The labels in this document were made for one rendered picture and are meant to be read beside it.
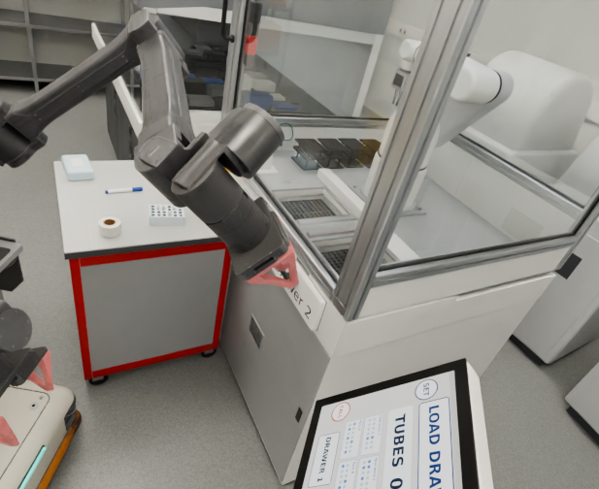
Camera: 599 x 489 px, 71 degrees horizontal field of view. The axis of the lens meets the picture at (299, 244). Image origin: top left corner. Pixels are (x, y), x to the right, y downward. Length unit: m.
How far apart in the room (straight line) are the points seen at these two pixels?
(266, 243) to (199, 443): 1.50
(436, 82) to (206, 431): 1.58
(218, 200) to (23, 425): 1.35
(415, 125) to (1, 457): 1.47
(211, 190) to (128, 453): 1.56
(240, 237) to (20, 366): 0.43
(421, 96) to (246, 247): 0.48
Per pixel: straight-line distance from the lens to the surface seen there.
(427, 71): 0.83
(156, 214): 1.60
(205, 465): 1.87
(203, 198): 0.43
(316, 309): 1.16
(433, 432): 0.70
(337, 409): 0.84
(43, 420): 1.69
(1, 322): 0.67
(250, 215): 0.46
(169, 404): 2.00
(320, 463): 0.79
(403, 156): 0.87
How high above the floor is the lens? 1.68
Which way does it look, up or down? 35 degrees down
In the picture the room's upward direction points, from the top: 15 degrees clockwise
